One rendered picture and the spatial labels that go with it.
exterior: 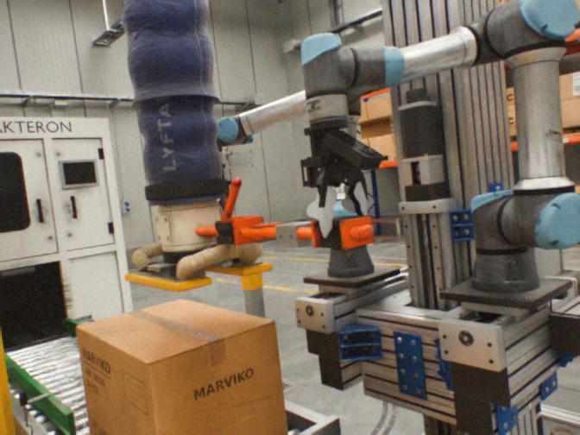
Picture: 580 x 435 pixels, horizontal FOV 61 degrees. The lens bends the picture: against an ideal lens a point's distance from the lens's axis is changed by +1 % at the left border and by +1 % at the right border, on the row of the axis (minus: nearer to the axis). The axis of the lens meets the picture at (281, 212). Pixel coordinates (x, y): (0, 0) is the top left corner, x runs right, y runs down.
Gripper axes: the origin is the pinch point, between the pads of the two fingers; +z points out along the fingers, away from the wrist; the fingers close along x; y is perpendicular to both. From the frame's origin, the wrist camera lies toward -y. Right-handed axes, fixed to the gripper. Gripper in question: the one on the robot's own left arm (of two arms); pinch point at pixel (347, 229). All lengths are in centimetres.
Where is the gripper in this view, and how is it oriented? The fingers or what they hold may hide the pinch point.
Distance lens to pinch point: 90.3
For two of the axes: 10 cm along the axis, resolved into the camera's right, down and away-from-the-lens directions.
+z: 1.1, 9.9, 0.5
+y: -6.0, 0.3, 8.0
